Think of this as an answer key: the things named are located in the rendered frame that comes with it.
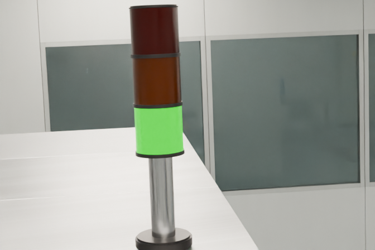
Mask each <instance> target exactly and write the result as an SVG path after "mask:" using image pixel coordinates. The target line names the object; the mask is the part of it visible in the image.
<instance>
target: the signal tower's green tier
mask: <svg viewBox="0 0 375 250"><path fill-rule="evenodd" d="M134 120H135V133H136V152H137V153H140V154H144V155H165V154H171V153H177V152H181V151H183V150H184V145H183V131H182V106H179V107H173V108H160V109H139V108H134Z"/></svg>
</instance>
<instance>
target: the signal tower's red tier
mask: <svg viewBox="0 0 375 250"><path fill-rule="evenodd" d="M129 17H130V29H131V51H132V55H153V54H173V53H179V52H180V49H179V22H178V7H163V8H137V9H130V10H129Z"/></svg>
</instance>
